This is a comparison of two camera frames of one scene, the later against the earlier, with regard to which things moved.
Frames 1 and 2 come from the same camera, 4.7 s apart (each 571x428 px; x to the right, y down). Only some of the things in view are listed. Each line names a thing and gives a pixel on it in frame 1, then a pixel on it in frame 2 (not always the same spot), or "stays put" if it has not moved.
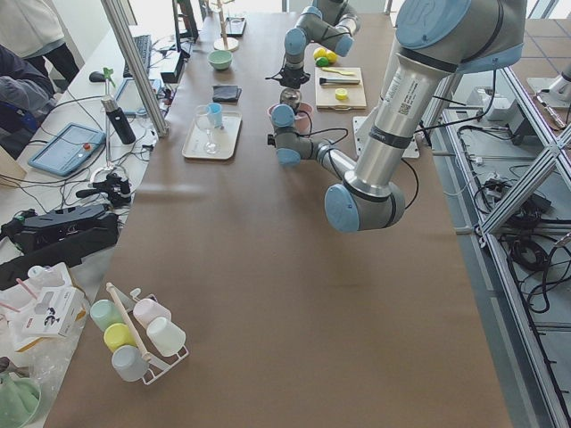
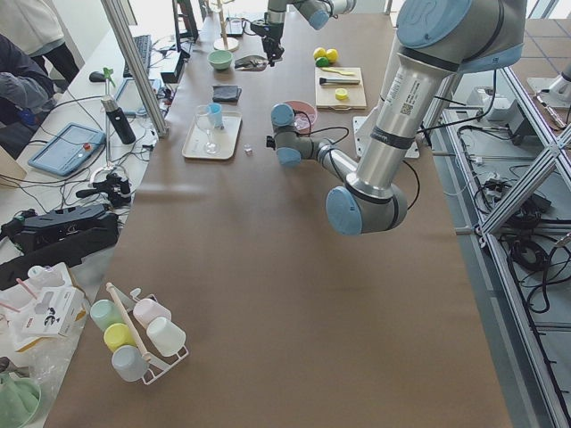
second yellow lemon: [331, 56] stays put
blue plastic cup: [215, 112] stays put
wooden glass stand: [225, 44] stays put
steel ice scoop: [290, 96] → [251, 63]
